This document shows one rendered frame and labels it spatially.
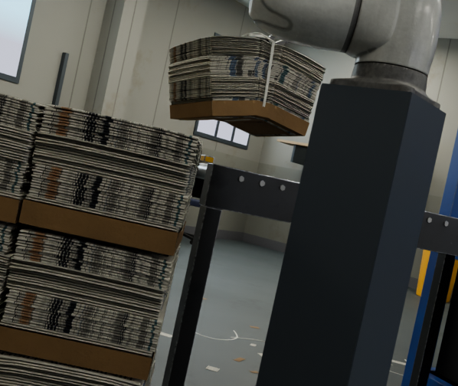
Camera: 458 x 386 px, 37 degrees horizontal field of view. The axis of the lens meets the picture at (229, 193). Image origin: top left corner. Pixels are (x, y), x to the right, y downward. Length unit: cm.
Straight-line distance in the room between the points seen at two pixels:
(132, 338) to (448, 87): 750
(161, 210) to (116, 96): 580
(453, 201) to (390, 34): 181
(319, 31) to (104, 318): 70
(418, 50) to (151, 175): 59
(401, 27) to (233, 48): 69
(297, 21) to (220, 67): 59
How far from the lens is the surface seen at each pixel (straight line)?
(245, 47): 204
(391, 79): 143
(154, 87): 778
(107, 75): 697
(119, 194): 126
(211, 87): 197
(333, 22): 144
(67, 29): 694
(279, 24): 145
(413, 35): 145
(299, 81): 213
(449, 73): 860
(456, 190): 318
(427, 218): 226
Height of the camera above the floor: 76
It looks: 1 degrees down
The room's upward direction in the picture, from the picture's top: 12 degrees clockwise
